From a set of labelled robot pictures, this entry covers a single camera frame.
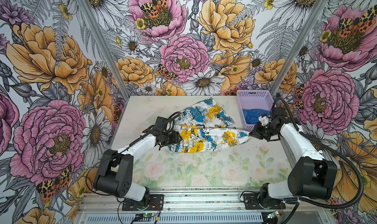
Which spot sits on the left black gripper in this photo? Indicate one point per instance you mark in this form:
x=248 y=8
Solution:
x=175 y=136

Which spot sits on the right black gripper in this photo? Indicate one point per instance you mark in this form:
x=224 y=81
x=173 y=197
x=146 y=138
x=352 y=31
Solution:
x=256 y=133

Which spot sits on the lavender plastic laundry basket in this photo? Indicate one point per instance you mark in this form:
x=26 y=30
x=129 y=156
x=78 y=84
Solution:
x=253 y=99

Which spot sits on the white teal yellow printed garment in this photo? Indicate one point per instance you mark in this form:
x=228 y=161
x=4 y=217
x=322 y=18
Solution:
x=205 y=126

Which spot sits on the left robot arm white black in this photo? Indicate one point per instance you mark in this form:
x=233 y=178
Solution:
x=114 y=176

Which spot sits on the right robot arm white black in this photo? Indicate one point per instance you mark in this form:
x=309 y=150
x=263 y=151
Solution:
x=312 y=175

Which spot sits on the blue cloth garment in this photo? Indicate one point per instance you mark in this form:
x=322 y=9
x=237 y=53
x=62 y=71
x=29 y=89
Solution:
x=251 y=116

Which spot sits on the green circuit board right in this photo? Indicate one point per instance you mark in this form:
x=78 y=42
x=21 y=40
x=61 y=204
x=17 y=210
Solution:
x=273 y=215

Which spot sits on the green circuit board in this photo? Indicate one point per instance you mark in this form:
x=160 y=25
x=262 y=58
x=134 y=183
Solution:
x=146 y=217
x=273 y=215

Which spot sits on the green circuit board left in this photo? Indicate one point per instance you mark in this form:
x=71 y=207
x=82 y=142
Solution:
x=146 y=217

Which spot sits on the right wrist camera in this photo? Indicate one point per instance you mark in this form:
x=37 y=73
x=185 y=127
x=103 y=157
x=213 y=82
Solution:
x=265 y=119

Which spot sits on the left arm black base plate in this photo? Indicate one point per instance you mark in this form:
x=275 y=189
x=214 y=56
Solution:
x=153 y=202

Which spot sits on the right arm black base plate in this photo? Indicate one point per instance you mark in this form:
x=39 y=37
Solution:
x=254 y=201

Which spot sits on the aluminium mounting rail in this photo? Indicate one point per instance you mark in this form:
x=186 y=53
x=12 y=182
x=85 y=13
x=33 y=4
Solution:
x=202 y=200

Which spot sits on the white slotted cable duct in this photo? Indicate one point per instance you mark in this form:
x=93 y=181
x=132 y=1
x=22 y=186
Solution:
x=178 y=218

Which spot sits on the right aluminium corner post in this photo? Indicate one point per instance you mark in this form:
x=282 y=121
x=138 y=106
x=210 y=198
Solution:
x=316 y=12

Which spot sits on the aluminium corner post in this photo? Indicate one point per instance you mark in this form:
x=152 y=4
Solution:
x=316 y=12
x=91 y=21

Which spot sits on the left aluminium corner post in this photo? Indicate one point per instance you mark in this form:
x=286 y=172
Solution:
x=91 y=21

